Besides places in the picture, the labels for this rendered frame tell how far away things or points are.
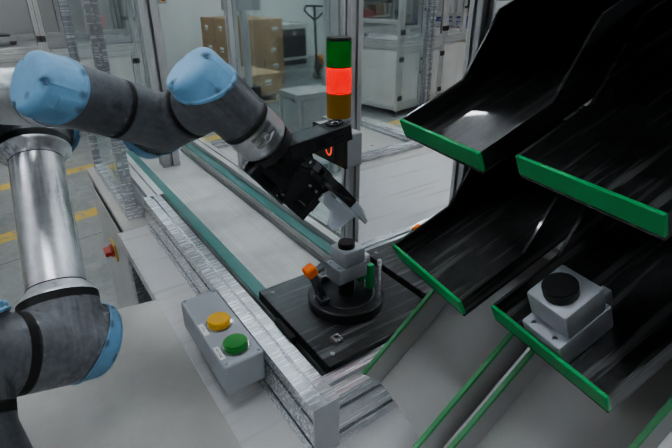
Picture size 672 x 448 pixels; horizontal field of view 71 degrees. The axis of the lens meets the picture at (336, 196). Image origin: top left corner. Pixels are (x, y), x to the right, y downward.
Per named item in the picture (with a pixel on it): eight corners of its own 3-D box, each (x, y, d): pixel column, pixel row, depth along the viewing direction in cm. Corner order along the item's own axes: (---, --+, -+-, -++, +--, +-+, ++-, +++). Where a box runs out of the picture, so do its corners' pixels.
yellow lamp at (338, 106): (335, 121, 93) (335, 96, 91) (321, 116, 97) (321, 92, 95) (355, 117, 95) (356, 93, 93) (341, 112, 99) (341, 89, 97)
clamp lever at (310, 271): (321, 303, 82) (306, 273, 78) (315, 297, 84) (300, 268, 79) (336, 290, 84) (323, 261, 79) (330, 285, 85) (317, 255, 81)
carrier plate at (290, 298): (329, 376, 73) (329, 365, 72) (259, 299, 91) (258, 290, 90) (437, 319, 86) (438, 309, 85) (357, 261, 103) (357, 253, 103)
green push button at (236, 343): (229, 362, 75) (228, 352, 75) (219, 348, 78) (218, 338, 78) (252, 352, 77) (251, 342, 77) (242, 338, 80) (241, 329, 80)
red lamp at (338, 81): (335, 95, 91) (335, 69, 89) (321, 91, 94) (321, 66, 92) (356, 92, 93) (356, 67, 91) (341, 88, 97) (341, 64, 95)
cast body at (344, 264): (339, 286, 82) (339, 251, 79) (324, 275, 85) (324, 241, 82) (375, 271, 86) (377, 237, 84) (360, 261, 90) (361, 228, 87)
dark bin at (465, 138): (483, 175, 43) (464, 105, 39) (405, 137, 54) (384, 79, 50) (694, 28, 48) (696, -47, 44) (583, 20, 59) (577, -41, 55)
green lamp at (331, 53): (335, 69, 89) (335, 42, 87) (321, 66, 92) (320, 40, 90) (356, 67, 91) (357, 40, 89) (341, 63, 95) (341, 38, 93)
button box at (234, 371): (227, 396, 76) (223, 367, 73) (184, 326, 91) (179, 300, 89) (266, 377, 79) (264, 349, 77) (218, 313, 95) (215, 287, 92)
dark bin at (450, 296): (464, 317, 49) (446, 270, 45) (397, 258, 60) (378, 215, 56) (651, 174, 54) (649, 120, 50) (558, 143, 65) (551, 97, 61)
